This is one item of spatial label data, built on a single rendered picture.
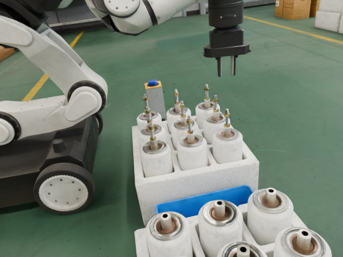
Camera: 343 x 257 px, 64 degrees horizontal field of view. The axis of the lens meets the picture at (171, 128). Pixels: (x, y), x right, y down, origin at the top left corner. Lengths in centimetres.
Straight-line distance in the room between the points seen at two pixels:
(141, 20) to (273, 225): 54
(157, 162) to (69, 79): 47
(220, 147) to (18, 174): 71
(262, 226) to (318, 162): 64
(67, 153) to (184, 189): 43
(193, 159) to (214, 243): 31
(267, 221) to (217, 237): 11
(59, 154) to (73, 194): 15
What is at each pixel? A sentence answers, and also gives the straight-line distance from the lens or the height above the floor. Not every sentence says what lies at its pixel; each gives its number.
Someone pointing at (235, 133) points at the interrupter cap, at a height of 25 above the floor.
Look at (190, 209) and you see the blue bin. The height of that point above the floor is 8.
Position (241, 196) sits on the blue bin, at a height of 8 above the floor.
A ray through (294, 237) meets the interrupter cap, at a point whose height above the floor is 25.
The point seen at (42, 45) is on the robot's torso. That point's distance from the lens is 105.
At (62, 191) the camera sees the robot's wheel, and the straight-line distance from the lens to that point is 106.
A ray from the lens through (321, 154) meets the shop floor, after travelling 130.
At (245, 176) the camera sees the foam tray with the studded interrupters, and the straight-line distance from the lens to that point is 91.
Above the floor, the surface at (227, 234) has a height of 24.
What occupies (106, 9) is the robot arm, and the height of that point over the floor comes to 66.
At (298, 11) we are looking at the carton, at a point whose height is 11.
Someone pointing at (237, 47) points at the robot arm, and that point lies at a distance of 77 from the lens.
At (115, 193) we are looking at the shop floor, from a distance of 112.
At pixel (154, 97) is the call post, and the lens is 119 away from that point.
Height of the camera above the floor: 71
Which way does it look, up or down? 29 degrees down
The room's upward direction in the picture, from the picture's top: 7 degrees counter-clockwise
